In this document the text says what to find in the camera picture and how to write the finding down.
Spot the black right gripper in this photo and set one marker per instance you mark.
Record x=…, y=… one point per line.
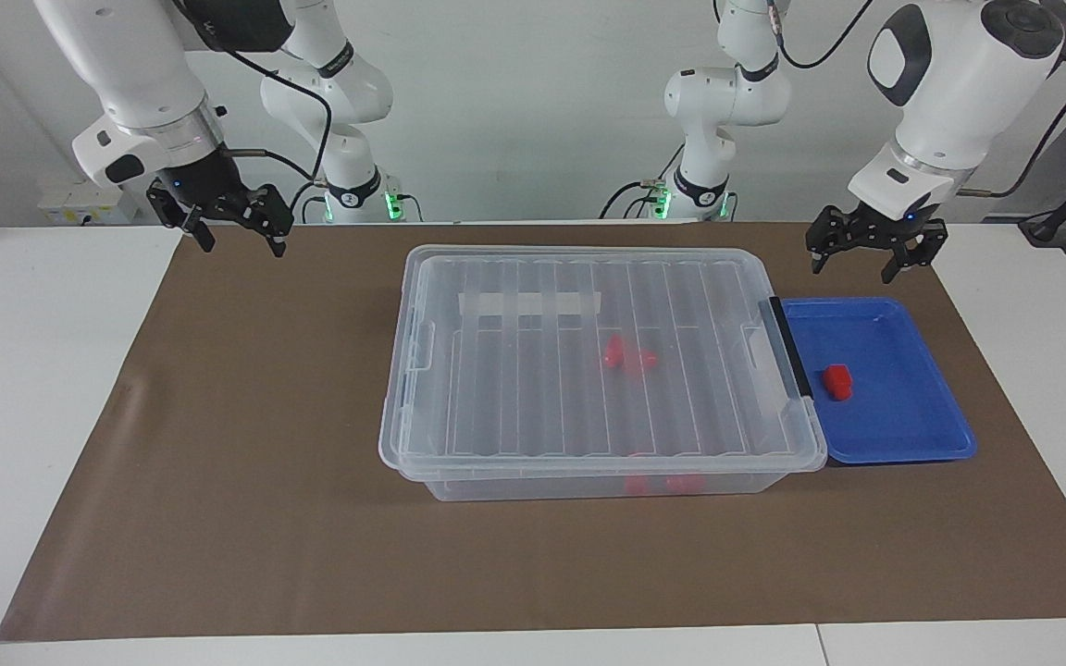
x=209, y=185

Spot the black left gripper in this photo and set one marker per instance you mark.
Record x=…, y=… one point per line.
x=898, y=227

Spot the clear ribbed plastic lid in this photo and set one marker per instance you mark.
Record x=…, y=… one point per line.
x=533, y=398

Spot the blue plastic tray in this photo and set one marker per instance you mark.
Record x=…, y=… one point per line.
x=903, y=425

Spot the clear plastic storage box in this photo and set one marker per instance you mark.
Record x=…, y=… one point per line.
x=533, y=488

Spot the white power strip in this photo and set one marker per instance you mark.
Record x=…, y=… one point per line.
x=80, y=205

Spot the brown table mat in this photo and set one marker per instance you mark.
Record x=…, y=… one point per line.
x=218, y=509

